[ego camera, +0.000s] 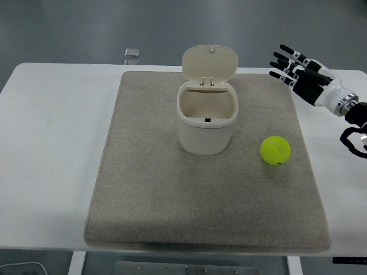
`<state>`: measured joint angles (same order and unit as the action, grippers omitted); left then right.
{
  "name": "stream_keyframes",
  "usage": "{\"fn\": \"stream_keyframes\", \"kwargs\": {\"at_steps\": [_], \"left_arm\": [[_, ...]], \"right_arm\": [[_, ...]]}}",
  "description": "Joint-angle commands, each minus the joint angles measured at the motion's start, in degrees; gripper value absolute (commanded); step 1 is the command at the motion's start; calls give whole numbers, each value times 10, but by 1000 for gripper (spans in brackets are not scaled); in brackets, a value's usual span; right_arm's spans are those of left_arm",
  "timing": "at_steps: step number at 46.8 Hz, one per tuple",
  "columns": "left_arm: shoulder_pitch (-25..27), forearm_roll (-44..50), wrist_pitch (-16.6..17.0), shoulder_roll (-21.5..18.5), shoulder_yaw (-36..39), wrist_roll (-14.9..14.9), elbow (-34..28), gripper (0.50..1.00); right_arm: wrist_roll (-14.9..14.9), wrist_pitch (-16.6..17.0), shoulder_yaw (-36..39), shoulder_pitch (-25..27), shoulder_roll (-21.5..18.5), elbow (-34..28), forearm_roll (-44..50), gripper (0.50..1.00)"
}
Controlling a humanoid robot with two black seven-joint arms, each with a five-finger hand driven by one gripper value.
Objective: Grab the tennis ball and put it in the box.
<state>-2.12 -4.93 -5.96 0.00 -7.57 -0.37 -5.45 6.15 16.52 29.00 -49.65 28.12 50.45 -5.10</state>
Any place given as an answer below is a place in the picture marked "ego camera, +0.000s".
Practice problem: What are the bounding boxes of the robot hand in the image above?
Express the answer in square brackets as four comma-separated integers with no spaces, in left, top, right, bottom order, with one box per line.
[268,44,349,111]

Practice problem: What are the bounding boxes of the yellow-green tennis ball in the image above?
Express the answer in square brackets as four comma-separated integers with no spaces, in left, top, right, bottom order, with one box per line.
[260,135,292,166]

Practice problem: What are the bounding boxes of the white bin with flip lid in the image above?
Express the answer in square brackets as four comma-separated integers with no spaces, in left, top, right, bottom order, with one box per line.
[177,44,239,155]

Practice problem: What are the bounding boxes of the black table control panel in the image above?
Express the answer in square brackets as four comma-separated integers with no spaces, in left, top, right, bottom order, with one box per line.
[332,257,367,265]

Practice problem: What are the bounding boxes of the white table leg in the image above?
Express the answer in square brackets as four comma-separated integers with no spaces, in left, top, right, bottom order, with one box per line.
[68,251,87,275]
[286,256,302,275]

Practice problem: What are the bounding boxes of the grey felt mat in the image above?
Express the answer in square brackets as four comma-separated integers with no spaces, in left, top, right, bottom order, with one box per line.
[83,70,333,253]

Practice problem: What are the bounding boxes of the white cable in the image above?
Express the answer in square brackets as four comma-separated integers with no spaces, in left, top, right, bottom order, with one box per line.
[0,261,47,275]

